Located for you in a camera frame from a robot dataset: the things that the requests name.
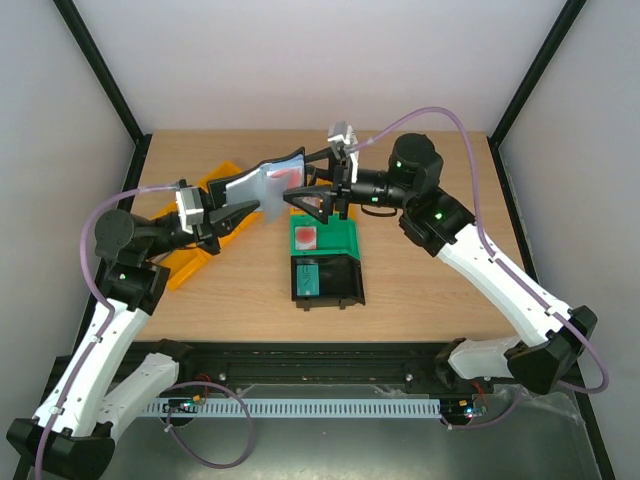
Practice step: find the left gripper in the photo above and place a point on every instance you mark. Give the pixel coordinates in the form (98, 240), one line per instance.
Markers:
(216, 222)

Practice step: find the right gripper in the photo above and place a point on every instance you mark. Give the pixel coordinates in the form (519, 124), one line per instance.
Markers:
(340, 189)

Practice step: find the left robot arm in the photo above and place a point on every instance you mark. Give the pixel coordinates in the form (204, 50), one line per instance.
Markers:
(74, 432)

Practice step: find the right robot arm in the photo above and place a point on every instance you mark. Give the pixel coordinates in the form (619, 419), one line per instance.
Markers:
(550, 334)

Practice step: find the red circle card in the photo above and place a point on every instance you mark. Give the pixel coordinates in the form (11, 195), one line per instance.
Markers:
(305, 238)

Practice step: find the teal card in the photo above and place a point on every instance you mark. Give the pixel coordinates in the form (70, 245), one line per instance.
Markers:
(307, 280)

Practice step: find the green storage bin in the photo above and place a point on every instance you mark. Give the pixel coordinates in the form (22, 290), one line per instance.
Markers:
(337, 237)

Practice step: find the long yellow divided tray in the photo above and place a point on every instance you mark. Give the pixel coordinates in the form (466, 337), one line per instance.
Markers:
(186, 262)

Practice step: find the black storage bin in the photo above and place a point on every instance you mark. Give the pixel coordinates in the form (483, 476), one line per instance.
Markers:
(341, 282)

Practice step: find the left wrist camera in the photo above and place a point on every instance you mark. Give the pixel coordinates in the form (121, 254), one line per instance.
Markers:
(190, 208)

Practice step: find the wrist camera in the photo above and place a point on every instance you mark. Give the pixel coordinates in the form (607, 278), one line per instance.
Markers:
(342, 141)
(190, 208)

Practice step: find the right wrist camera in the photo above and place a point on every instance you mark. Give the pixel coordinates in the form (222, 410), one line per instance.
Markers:
(342, 141)

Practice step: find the black aluminium frame rail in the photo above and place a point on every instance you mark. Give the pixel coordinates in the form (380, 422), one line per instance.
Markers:
(417, 368)

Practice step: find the grey slotted cable duct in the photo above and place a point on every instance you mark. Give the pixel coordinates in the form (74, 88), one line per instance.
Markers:
(299, 408)

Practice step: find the left black frame post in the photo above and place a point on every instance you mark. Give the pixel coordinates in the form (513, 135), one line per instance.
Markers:
(77, 27)

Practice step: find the black frame post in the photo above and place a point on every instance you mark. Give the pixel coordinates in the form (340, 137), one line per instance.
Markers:
(77, 27)
(556, 35)

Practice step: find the right black frame post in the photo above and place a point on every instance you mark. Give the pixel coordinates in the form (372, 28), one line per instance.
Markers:
(556, 35)

